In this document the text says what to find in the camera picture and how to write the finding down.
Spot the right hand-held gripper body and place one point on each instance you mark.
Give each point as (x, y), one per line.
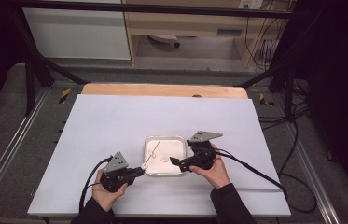
(204, 136)

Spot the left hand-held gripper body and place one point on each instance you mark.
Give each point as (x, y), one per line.
(117, 163)

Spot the square metal tray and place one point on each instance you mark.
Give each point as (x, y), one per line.
(170, 146)

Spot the person's right hand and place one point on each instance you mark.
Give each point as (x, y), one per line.
(215, 175)

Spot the person's left hand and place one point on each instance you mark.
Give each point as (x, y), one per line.
(106, 199)

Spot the white board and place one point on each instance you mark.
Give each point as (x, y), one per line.
(115, 124)

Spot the wooden table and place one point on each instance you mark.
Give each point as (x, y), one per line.
(150, 90)

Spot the yellow black tape strip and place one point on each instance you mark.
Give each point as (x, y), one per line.
(65, 95)
(266, 101)

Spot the chair base with caster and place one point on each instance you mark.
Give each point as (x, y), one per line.
(165, 39)

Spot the light wooden desk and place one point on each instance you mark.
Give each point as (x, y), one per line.
(193, 21)

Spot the white cabinet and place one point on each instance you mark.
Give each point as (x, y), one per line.
(78, 31)

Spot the white power strip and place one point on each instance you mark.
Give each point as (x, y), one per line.
(251, 3)

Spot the aluminium floor rail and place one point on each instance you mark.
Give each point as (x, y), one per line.
(313, 174)
(10, 146)

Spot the black metal frame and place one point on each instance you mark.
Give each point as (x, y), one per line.
(150, 8)

